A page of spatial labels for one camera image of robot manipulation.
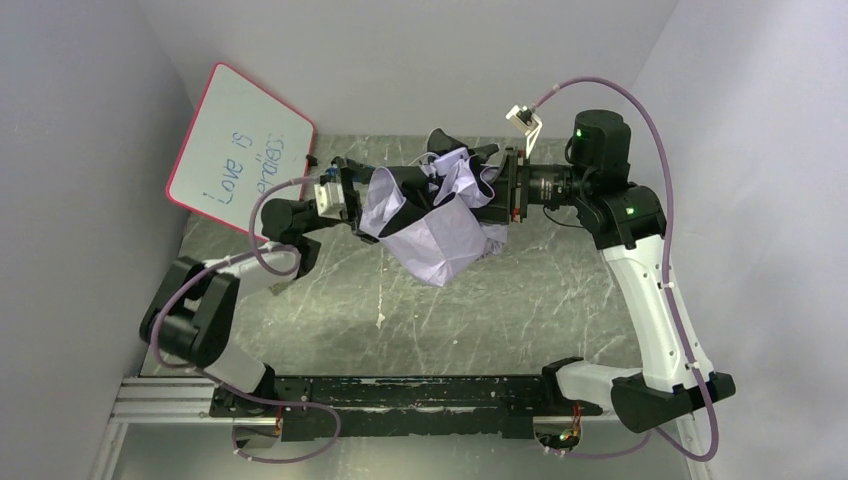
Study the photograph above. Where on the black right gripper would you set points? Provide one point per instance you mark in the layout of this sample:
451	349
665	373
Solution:
513	183

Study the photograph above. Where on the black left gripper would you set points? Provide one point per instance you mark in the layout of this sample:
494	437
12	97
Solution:
351	201

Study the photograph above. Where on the black and lavender umbrella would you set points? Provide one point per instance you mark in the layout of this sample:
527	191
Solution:
425	213

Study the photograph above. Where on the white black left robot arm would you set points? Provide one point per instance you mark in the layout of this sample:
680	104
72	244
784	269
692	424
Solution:
189	321

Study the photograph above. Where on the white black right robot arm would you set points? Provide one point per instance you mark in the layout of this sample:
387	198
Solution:
630	230

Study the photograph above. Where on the pink framed whiteboard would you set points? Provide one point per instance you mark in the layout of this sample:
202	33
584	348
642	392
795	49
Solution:
242	141

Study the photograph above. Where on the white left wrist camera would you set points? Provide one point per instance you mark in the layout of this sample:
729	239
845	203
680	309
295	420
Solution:
330	202

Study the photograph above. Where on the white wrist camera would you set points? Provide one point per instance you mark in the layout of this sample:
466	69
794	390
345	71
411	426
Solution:
528	123
330	202

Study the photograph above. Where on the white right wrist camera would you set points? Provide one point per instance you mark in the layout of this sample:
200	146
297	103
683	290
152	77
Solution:
528	123

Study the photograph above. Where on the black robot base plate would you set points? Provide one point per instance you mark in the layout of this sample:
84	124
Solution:
350	406

